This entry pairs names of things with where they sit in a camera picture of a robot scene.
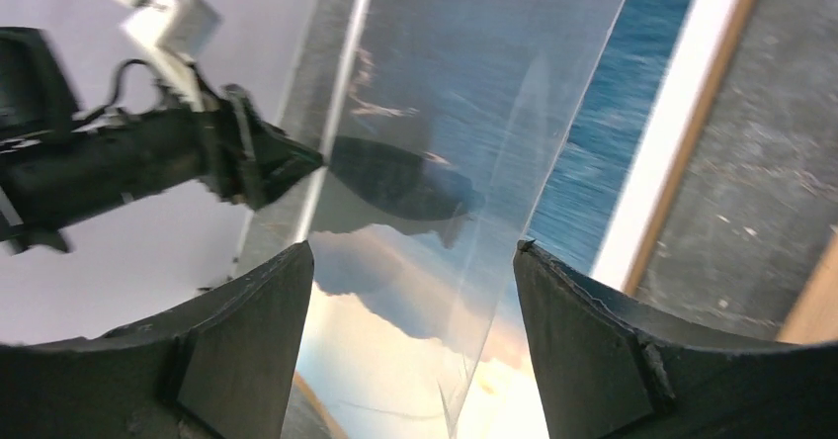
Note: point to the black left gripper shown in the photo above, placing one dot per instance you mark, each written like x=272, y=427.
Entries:
x=60, y=167

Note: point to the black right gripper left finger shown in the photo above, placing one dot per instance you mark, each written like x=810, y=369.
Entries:
x=220, y=365

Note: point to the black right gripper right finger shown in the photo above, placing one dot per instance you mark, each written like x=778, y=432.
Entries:
x=610, y=366

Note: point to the clear acrylic sheet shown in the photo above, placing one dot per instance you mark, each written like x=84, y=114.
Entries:
x=440, y=122

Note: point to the ocean landscape photo print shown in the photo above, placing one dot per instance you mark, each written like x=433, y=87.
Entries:
x=609, y=128

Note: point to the pink wooden picture frame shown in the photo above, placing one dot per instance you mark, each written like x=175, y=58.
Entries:
x=813, y=318

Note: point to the brown backing board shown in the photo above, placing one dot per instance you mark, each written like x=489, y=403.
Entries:
x=687, y=135

